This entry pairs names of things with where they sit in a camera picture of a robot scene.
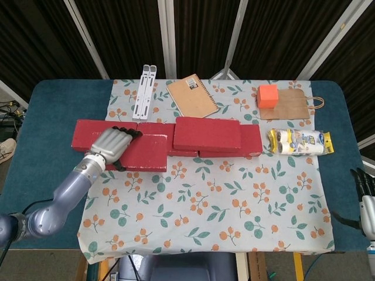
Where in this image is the dark folding partition screen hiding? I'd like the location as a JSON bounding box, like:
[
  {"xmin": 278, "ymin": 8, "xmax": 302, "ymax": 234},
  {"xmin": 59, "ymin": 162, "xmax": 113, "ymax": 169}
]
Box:
[{"xmin": 0, "ymin": 0, "xmax": 375, "ymax": 179}]

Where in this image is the brown spiral notebook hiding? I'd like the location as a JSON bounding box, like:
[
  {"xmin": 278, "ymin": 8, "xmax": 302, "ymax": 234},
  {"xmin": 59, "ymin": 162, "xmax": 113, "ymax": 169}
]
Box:
[{"xmin": 166, "ymin": 73, "xmax": 220, "ymax": 119}]

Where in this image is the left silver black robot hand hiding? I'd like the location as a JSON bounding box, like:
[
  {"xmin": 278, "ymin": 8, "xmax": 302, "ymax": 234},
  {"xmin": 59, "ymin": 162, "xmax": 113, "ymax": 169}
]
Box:
[{"xmin": 84, "ymin": 125, "xmax": 144, "ymax": 172}]

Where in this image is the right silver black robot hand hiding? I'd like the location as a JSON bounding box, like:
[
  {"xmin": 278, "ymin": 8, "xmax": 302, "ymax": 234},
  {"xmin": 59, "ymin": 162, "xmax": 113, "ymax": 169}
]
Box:
[{"xmin": 330, "ymin": 167, "xmax": 375, "ymax": 238}]

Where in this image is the white tripod stand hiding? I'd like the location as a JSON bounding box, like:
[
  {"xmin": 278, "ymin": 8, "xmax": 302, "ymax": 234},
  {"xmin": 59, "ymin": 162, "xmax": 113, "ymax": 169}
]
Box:
[{"xmin": 210, "ymin": 58, "xmax": 241, "ymax": 80}]

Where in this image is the yellow table leg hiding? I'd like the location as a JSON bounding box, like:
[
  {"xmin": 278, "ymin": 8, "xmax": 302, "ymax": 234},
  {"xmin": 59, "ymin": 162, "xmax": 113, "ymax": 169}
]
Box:
[
  {"xmin": 294, "ymin": 253, "xmax": 304, "ymax": 281},
  {"xmin": 98, "ymin": 261, "xmax": 110, "ymax": 281}
]

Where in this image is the white sneaker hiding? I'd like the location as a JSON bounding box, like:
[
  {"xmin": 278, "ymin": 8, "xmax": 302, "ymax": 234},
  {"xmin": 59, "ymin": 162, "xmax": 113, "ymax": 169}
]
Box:
[{"xmin": 0, "ymin": 138, "xmax": 18, "ymax": 165}]

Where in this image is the yellow pack of white rolls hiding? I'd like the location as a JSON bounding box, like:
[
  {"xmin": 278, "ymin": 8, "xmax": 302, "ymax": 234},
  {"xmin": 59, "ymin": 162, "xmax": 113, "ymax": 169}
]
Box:
[{"xmin": 267, "ymin": 128, "xmax": 335, "ymax": 156}]

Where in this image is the cardboard box under table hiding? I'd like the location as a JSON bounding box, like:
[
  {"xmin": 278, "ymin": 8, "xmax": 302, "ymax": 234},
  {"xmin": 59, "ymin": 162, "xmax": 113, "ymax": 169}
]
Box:
[{"xmin": 247, "ymin": 252, "xmax": 266, "ymax": 281}]

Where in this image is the brown paper bag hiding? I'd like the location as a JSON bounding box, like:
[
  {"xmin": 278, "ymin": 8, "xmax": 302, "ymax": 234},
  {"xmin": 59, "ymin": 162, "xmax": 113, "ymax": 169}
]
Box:
[{"xmin": 259, "ymin": 88, "xmax": 325, "ymax": 121}]

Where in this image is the orange cube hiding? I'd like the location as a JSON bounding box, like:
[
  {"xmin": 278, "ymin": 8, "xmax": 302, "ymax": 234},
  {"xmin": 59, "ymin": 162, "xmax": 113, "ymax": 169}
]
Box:
[{"xmin": 257, "ymin": 84, "xmax": 278, "ymax": 109}]

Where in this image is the red rectangular foam block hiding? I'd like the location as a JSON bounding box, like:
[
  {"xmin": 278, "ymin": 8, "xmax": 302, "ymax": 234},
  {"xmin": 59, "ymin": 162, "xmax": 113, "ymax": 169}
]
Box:
[
  {"xmin": 172, "ymin": 116, "xmax": 243, "ymax": 153},
  {"xmin": 198, "ymin": 124, "xmax": 263, "ymax": 159},
  {"xmin": 71, "ymin": 118, "xmax": 138, "ymax": 153},
  {"xmin": 137, "ymin": 122, "xmax": 200, "ymax": 157},
  {"xmin": 104, "ymin": 133, "xmax": 168, "ymax": 173}
]

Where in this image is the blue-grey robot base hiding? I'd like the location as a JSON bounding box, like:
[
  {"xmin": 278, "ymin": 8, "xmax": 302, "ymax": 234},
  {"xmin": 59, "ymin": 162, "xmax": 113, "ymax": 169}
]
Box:
[{"xmin": 118, "ymin": 253, "xmax": 237, "ymax": 281}]

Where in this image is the floral tablecloth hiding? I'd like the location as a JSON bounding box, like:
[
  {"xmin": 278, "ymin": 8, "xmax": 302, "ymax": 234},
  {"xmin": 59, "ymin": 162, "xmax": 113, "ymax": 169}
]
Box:
[{"xmin": 76, "ymin": 78, "xmax": 335, "ymax": 265}]

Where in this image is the white folding laptop stand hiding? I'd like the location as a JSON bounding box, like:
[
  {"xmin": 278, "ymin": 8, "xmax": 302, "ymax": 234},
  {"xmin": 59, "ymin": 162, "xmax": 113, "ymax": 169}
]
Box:
[{"xmin": 131, "ymin": 64, "xmax": 158, "ymax": 121}]

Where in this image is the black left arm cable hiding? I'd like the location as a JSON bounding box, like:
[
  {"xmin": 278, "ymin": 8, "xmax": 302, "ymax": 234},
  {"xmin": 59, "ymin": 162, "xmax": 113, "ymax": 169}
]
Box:
[{"xmin": 0, "ymin": 201, "xmax": 40, "ymax": 264}]

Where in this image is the blue felt table cover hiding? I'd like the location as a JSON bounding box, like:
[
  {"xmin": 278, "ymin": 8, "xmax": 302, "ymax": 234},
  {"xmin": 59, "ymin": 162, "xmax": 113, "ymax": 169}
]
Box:
[{"xmin": 3, "ymin": 79, "xmax": 369, "ymax": 253}]

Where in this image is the tangle of floor cables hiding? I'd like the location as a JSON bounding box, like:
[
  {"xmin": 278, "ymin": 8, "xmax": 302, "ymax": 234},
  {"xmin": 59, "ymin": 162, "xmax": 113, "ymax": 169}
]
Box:
[{"xmin": 0, "ymin": 99, "xmax": 27, "ymax": 126}]

